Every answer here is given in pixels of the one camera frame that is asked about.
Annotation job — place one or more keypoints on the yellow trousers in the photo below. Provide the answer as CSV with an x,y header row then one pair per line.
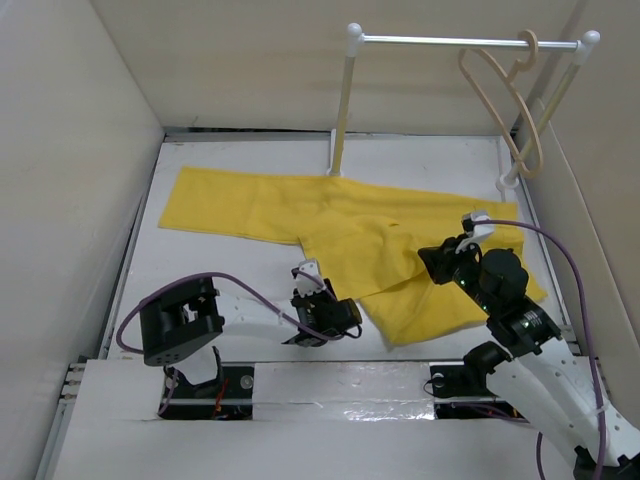
x,y
364,237

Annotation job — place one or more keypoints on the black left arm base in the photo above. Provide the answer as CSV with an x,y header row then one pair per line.
x,y
229,398

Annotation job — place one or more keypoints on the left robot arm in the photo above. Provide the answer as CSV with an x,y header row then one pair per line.
x,y
179,322

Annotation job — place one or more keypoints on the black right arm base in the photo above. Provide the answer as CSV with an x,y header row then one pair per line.
x,y
459,389

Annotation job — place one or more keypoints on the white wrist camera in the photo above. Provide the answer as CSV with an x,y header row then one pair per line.
x,y
477,229
308,279

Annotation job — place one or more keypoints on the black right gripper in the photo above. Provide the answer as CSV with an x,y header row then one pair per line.
x,y
438,259

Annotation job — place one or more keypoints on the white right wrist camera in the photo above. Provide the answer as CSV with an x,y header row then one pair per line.
x,y
477,229

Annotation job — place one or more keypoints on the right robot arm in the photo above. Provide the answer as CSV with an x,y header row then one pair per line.
x,y
530,365

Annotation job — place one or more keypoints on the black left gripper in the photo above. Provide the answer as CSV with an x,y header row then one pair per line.
x,y
319,294

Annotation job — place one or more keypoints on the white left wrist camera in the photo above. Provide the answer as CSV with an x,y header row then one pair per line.
x,y
308,279

